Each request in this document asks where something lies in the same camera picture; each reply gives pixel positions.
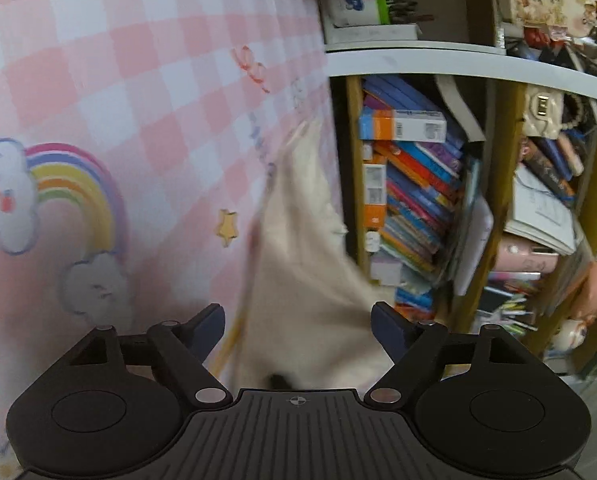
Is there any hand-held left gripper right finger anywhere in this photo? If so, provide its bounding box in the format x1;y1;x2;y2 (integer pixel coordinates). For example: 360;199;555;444
364;301;530;407

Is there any pink checkered cartoon desk mat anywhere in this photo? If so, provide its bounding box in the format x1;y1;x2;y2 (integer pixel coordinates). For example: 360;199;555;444
0;0;346;480

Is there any row of colourful books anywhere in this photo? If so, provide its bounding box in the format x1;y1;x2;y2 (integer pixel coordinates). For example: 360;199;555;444
361;76;471;311

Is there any thick grey book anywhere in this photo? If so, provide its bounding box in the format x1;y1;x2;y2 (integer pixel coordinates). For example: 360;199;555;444
434;75;488;143

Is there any white green pen pot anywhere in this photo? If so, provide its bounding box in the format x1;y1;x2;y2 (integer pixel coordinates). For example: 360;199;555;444
325;0;394;28

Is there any bunch of pens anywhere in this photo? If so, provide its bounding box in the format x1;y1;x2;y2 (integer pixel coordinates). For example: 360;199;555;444
378;0;434;23

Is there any tall orange blue white box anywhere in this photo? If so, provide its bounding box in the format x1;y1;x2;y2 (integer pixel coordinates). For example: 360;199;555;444
359;109;447;142

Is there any white patterned mug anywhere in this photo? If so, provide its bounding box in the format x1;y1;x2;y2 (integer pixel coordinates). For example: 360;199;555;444
549;319;588;353

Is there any small white box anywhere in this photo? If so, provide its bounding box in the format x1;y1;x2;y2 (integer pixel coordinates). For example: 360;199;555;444
371;252;404;286

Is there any stack of white booklets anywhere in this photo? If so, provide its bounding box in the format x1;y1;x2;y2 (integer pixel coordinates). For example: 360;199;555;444
503;164;579;256

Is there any cream handbag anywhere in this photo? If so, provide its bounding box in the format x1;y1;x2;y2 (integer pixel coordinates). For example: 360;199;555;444
521;85;565;139

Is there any white wooden bookshelf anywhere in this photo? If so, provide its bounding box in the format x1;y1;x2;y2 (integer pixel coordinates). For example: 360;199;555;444
323;0;597;381

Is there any cream printed t-shirt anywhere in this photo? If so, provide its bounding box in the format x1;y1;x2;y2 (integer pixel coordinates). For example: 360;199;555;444
236;120;399;391

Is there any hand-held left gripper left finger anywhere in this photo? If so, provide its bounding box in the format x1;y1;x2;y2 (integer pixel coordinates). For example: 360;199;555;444
66;303;233;407

